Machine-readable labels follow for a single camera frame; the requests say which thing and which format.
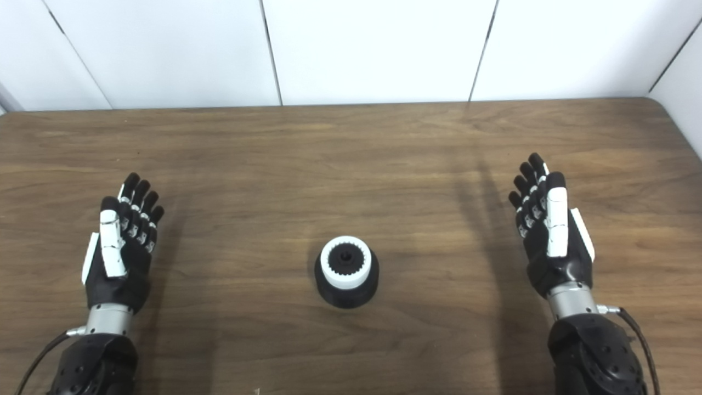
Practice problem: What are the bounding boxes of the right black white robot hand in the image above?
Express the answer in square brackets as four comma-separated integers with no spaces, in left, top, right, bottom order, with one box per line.
[508,153,596,298]

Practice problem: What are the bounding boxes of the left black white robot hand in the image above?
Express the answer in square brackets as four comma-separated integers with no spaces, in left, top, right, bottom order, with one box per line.
[81,172,165,314]

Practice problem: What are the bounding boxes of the white toothed plastic ring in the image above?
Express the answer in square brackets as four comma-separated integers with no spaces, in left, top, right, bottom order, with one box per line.
[320,235,372,290]

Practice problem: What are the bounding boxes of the round black plastic part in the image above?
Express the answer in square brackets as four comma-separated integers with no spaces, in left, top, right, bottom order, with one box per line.
[314,247,380,309]

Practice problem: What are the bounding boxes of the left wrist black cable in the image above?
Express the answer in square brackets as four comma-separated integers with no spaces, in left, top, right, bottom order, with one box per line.
[15,326,88,395]

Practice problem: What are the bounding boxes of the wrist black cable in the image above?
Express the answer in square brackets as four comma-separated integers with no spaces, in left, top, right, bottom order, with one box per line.
[15,326,88,395]
[597,304,661,395]

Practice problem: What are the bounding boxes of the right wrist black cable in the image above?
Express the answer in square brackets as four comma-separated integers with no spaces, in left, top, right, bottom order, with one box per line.
[597,304,661,395]

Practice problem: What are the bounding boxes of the grey wall corner post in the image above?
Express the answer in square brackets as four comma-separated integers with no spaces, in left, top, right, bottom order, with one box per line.
[0,82,25,115]

